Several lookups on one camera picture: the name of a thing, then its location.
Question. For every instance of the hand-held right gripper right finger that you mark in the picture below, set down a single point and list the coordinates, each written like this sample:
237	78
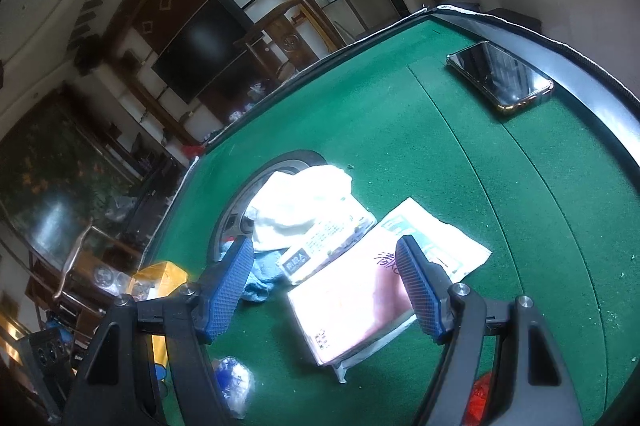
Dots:
422	291

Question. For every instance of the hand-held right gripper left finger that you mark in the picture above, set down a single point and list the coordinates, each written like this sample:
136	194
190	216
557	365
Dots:
230	291

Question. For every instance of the pink tissue pack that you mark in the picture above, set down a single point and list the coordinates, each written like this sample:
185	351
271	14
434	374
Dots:
350	301

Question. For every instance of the blue tissue pack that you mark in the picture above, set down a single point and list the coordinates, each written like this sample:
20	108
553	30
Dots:
232	376

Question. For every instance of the red plastic bag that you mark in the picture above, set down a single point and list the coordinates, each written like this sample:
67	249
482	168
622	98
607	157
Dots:
477	398

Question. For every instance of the light blue towel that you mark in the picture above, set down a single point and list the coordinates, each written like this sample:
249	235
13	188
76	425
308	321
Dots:
262	271

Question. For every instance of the flat white plastic packet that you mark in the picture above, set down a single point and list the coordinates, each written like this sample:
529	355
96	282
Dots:
450	241

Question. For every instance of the orange yellow packet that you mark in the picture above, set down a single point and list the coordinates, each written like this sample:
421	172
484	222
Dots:
160	273

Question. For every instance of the wooden armchair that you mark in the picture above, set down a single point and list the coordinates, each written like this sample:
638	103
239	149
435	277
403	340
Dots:
70	261

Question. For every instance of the white cloth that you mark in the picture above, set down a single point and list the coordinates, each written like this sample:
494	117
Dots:
300	201

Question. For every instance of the large dark painting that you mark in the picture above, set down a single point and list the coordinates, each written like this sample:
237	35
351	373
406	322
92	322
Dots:
50	166

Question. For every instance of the black smartphone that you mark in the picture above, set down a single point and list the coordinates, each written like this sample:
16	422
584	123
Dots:
500	73

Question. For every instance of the black television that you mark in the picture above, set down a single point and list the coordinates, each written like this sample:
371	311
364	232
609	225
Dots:
200	46

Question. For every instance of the carved wooden chair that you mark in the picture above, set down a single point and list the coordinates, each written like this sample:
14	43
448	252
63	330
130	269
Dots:
290	41

